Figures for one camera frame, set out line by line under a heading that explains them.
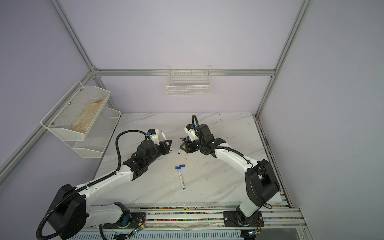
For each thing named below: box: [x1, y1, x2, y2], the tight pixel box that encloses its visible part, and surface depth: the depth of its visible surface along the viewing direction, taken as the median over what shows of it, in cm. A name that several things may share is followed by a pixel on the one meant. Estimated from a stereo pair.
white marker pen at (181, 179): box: [178, 169, 186, 190], surface depth 88 cm
